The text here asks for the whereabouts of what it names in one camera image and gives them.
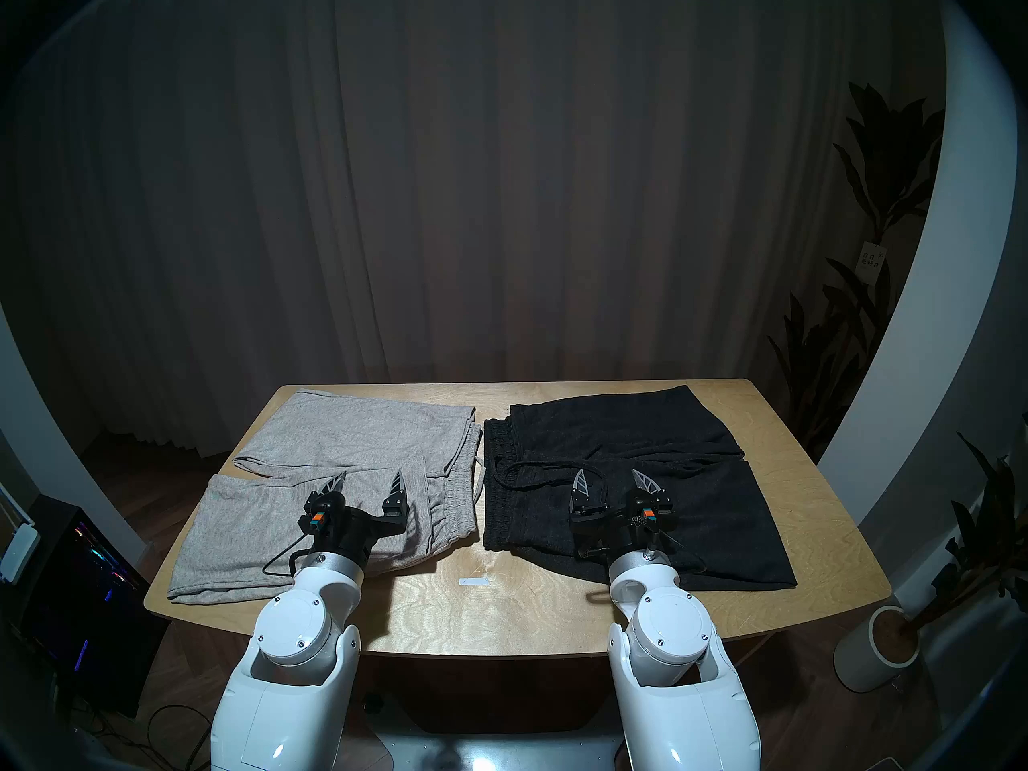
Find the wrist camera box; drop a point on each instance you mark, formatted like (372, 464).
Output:
(658, 519)
(316, 522)

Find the white cylindrical plant pot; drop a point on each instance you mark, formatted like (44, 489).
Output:
(863, 657)

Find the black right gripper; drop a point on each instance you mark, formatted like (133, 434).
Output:
(610, 528)

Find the small white box device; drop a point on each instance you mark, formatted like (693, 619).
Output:
(18, 552)

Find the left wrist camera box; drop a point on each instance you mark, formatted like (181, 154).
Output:
(316, 522)

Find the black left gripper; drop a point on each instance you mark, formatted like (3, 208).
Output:
(353, 532)

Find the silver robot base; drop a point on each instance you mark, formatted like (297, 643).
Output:
(498, 753)

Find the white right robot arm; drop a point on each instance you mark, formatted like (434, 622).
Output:
(675, 633)

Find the white plant tag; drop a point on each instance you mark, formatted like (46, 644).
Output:
(871, 261)

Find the tall dark leafy plant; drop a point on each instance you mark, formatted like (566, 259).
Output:
(883, 159)

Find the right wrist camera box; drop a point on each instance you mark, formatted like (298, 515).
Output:
(658, 519)

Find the brown pleated curtain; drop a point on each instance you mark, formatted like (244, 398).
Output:
(482, 175)

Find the black computer tower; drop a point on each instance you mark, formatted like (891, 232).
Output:
(80, 601)

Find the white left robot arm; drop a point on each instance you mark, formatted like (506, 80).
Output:
(297, 633)

